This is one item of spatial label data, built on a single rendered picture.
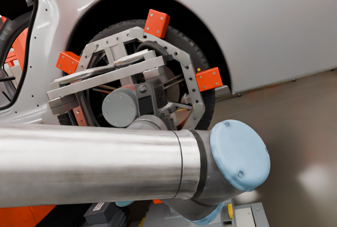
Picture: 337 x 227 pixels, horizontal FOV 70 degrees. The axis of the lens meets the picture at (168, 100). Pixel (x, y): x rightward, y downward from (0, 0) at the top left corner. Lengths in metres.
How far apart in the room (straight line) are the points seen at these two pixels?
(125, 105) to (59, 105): 0.21
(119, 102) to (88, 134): 0.57
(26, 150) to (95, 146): 0.06
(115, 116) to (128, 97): 0.08
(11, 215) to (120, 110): 0.51
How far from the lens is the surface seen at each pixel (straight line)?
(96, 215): 1.19
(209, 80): 0.91
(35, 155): 0.26
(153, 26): 0.93
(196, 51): 0.99
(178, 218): 1.30
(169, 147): 0.28
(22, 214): 1.07
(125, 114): 0.84
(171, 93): 1.19
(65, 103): 0.86
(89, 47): 1.02
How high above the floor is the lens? 0.95
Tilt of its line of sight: 8 degrees down
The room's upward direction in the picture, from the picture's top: 17 degrees counter-clockwise
